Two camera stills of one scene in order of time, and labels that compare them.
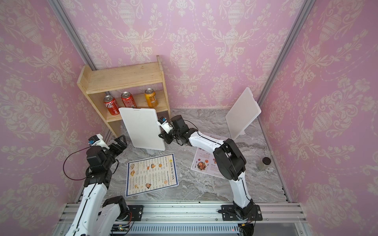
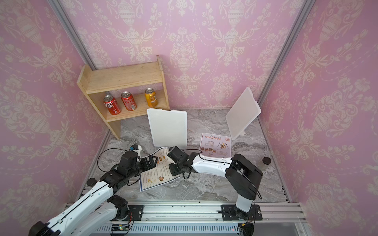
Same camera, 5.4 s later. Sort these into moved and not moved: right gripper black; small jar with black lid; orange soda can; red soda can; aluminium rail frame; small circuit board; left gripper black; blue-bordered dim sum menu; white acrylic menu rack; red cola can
Moved: right gripper black; white acrylic menu rack; blue-bordered dim sum menu; left gripper black
Not moved: small circuit board; small jar with black lid; red soda can; aluminium rail frame; orange soda can; red cola can
